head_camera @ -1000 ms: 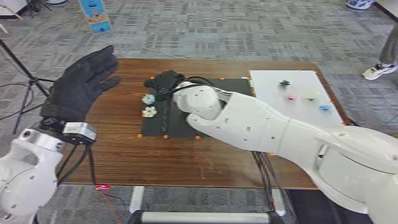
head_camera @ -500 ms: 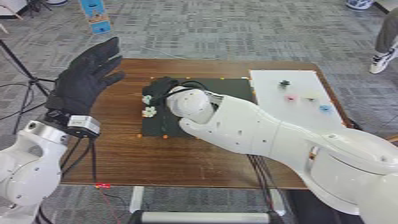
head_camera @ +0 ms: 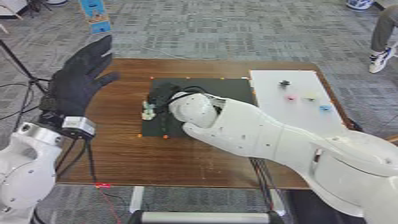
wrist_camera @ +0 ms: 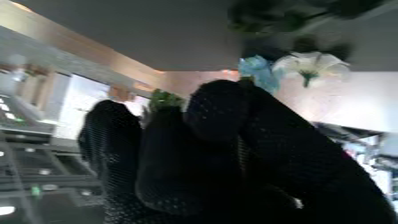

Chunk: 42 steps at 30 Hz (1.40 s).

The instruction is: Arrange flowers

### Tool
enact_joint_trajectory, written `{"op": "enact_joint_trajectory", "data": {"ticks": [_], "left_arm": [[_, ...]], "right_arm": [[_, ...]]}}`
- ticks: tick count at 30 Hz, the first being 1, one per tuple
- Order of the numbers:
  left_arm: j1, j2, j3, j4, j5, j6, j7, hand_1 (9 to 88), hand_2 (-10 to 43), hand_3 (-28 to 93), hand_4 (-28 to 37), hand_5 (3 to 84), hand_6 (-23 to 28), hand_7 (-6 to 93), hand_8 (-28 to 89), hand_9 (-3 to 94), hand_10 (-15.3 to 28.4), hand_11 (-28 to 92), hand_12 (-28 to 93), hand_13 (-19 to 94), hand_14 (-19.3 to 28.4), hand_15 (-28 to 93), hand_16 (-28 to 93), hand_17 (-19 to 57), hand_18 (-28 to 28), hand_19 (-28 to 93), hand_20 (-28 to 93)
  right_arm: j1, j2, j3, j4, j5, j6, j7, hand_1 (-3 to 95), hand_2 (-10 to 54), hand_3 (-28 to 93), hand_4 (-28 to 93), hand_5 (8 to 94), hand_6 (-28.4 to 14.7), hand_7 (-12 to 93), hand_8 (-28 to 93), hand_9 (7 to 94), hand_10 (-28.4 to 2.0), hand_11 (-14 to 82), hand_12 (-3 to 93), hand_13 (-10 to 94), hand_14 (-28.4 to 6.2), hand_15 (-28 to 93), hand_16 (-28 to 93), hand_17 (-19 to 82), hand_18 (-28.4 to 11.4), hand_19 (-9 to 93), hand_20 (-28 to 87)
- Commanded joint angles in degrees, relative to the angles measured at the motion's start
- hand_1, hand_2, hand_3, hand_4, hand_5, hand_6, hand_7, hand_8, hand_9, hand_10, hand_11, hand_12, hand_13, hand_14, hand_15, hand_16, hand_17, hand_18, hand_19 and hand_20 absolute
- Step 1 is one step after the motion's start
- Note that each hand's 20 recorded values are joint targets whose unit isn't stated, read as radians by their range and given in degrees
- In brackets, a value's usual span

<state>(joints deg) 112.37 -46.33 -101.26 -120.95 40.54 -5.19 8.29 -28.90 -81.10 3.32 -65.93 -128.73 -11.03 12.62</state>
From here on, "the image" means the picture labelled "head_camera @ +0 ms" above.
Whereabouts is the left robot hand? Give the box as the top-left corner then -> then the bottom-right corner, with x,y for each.
38,34 -> 123,118

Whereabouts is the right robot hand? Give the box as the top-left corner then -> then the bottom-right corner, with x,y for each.
146,82 -> 183,114

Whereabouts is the white flower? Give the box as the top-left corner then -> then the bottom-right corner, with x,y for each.
139,101 -> 160,121

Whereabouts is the black tripod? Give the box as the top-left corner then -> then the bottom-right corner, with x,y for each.
0,39 -> 54,95

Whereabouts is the dark mat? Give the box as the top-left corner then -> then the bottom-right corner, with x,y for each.
141,77 -> 258,139

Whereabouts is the white sheet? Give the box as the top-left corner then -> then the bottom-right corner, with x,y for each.
247,69 -> 352,136

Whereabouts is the pale grey bar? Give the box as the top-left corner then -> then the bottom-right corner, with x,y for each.
141,211 -> 272,224

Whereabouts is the person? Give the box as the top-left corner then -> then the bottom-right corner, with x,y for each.
366,2 -> 398,75

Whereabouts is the black cable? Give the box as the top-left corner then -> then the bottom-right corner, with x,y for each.
176,85 -> 210,101

